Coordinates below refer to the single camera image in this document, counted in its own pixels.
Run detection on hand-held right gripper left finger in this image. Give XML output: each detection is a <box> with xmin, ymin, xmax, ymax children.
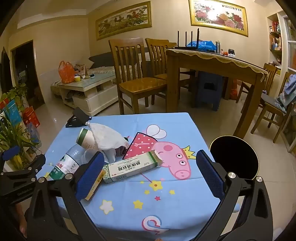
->
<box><xmin>24</xmin><ymin>152</ymin><xmax>105</xmax><ymax>241</ymax></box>

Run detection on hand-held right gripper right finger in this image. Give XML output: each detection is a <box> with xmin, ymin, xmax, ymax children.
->
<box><xmin>191</xmin><ymin>149</ymin><xmax>274</xmax><ymax>241</ymax></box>

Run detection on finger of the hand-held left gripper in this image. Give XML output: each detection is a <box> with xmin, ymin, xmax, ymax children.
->
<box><xmin>1</xmin><ymin>146</ymin><xmax>21</xmax><ymax>161</ymax></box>
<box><xmin>0</xmin><ymin>153</ymin><xmax>47</xmax><ymax>183</ymax></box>

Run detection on thin yellow box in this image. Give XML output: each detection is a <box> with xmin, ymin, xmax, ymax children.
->
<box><xmin>84</xmin><ymin>169</ymin><xmax>105</xmax><ymax>202</ymax></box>

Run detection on clear plastic water bottle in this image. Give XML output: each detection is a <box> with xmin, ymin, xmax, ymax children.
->
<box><xmin>45</xmin><ymin>144</ymin><xmax>93</xmax><ymax>181</ymax></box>

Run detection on black trash bin gold rim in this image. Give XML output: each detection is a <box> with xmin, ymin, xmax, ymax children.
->
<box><xmin>209</xmin><ymin>135</ymin><xmax>259</xmax><ymax>181</ymax></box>

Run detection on white cup with green band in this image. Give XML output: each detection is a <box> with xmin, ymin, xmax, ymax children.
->
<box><xmin>76</xmin><ymin>128</ymin><xmax>100</xmax><ymax>153</ymax></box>

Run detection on green and white medicine box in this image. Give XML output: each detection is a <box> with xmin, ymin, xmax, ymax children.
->
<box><xmin>102</xmin><ymin>150</ymin><xmax>163</xmax><ymax>184</ymax></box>

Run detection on white tissue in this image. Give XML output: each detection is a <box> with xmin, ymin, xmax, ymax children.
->
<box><xmin>85</xmin><ymin>122</ymin><xmax>130</xmax><ymax>151</ymax></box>

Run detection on green potted plant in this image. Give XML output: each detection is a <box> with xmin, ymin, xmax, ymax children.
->
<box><xmin>0</xmin><ymin>83</ymin><xmax>42</xmax><ymax>169</ymax></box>

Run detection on clear plastic wrapper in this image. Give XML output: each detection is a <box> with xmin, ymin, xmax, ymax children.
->
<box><xmin>81</xmin><ymin>148</ymin><xmax>116</xmax><ymax>164</ymax></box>

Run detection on pack of water bottles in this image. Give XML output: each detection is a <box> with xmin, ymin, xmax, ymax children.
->
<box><xmin>25</xmin><ymin>123</ymin><xmax>42</xmax><ymax>149</ymax></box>

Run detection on blue carton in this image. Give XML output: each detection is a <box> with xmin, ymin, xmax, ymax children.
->
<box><xmin>0</xmin><ymin>100</ymin><xmax>23</xmax><ymax>130</ymax></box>

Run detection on red cartons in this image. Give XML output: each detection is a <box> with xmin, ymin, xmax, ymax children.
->
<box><xmin>22</xmin><ymin>106</ymin><xmax>41</xmax><ymax>127</ymax></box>

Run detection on blue cartoon printed tablecloth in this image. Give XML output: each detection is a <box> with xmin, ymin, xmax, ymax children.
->
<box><xmin>37</xmin><ymin>112</ymin><xmax>240</xmax><ymax>241</ymax></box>

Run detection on black phone stand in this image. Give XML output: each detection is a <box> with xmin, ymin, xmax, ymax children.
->
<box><xmin>65</xmin><ymin>107</ymin><xmax>92</xmax><ymax>128</ymax></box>

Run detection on blue plastic stool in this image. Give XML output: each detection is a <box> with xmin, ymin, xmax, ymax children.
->
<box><xmin>195</xmin><ymin>71</ymin><xmax>223</xmax><ymax>112</ymax></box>

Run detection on black television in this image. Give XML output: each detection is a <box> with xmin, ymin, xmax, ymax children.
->
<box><xmin>0</xmin><ymin>47</ymin><xmax>13</xmax><ymax>93</ymax></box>

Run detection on white coffee table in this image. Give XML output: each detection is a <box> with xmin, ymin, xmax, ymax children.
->
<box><xmin>58</xmin><ymin>73</ymin><xmax>119</xmax><ymax>116</ymax></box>

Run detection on wooden chair with cushion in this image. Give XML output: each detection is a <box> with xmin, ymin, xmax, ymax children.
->
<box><xmin>251</xmin><ymin>72</ymin><xmax>296</xmax><ymax>143</ymax></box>

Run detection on red plastic bag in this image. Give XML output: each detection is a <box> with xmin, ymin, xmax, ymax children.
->
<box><xmin>228</xmin><ymin>79</ymin><xmax>239</xmax><ymax>100</ymax></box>

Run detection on orange plastic bag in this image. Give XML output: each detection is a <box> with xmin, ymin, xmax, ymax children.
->
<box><xmin>58</xmin><ymin>61</ymin><xmax>76</xmax><ymax>84</ymax></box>

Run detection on wooden slat-back chair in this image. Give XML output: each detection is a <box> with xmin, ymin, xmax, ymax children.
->
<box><xmin>108</xmin><ymin>38</ymin><xmax>168</xmax><ymax>115</ymax></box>
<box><xmin>145</xmin><ymin>38</ymin><xmax>185</xmax><ymax>107</ymax></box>

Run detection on wooden dining table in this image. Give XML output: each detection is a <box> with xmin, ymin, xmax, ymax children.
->
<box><xmin>165</xmin><ymin>47</ymin><xmax>269</xmax><ymax>139</ymax></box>

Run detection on pile of light clothes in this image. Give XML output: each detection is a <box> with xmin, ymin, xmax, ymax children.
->
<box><xmin>276</xmin><ymin>74</ymin><xmax>296</xmax><ymax>114</ymax></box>

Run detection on beige lace table cover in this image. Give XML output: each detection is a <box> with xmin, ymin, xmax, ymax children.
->
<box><xmin>166</xmin><ymin>47</ymin><xmax>269</xmax><ymax>75</ymax></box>

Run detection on blue plastic bag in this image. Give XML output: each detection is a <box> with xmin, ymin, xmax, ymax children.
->
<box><xmin>186</xmin><ymin>40</ymin><xmax>218</xmax><ymax>52</ymax></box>

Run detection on black router with antennas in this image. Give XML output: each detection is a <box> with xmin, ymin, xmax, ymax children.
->
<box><xmin>173</xmin><ymin>28</ymin><xmax>200</xmax><ymax>50</ymax></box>

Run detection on framed landscape painting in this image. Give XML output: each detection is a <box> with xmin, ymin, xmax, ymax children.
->
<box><xmin>95</xmin><ymin>1</ymin><xmax>152</xmax><ymax>41</ymax></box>

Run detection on framed floral painting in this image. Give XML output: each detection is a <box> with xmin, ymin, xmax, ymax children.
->
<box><xmin>188</xmin><ymin>0</ymin><xmax>249</xmax><ymax>37</ymax></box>

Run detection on wall shelf with items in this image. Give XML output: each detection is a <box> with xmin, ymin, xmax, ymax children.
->
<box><xmin>266</xmin><ymin>13</ymin><xmax>296</xmax><ymax>70</ymax></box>

